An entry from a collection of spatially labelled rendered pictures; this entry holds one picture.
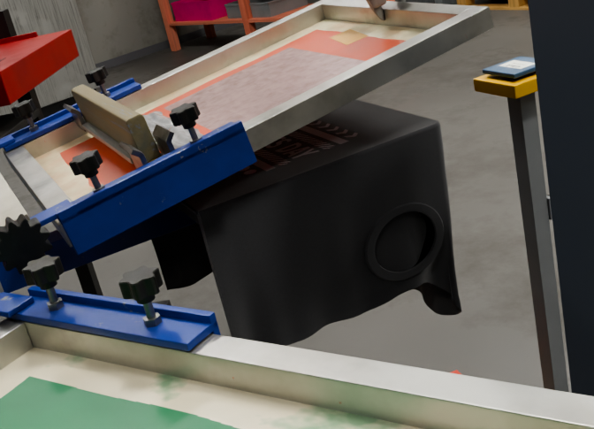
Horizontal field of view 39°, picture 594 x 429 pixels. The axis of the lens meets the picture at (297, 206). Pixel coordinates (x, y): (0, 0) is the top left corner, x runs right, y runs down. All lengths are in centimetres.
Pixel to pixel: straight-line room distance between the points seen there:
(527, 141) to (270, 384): 109
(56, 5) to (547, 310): 581
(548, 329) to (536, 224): 26
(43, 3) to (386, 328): 500
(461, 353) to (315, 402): 184
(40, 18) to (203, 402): 643
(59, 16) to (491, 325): 523
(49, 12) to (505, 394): 667
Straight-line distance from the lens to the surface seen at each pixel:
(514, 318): 276
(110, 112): 142
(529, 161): 181
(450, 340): 269
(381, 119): 163
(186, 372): 90
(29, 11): 716
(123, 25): 912
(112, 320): 97
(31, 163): 161
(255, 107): 150
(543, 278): 193
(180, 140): 147
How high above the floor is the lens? 141
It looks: 21 degrees down
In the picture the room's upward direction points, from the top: 13 degrees counter-clockwise
